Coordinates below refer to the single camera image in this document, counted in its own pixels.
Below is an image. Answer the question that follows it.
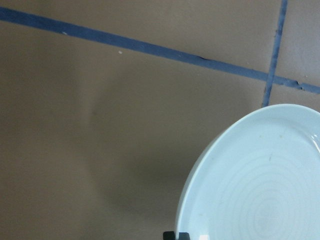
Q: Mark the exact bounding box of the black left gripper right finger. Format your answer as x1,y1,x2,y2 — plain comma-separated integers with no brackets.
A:
177,232,190,240

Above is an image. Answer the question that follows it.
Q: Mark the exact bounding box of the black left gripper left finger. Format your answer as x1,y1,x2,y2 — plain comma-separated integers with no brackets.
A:
162,231,176,240

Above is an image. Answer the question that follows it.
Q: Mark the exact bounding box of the light blue plate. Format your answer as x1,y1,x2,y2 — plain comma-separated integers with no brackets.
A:
174,104,320,240

